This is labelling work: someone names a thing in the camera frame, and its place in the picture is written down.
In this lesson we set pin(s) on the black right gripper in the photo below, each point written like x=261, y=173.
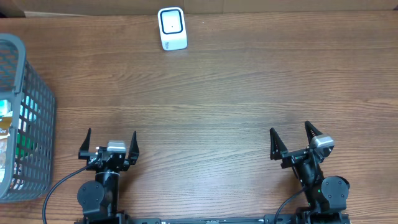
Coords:
x=278, y=148

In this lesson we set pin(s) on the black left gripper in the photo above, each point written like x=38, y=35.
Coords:
x=132, y=155

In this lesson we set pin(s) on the green lid jar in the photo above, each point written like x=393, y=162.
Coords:
x=23, y=145

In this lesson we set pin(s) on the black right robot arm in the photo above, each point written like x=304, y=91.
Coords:
x=326, y=196

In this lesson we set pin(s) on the small teal gum pack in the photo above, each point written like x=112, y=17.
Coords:
x=5, y=108

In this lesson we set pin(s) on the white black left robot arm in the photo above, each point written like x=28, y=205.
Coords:
x=99, y=198

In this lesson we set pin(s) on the brown clear snack bag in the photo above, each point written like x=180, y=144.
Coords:
x=6, y=122

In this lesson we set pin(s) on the grey plastic mesh basket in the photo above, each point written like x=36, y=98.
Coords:
x=30, y=177

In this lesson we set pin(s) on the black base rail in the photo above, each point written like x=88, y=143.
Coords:
x=205, y=221

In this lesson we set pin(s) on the white barcode scanner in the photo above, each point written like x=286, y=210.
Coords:
x=173, y=34

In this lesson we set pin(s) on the teal tissue pack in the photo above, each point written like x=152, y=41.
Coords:
x=29, y=109

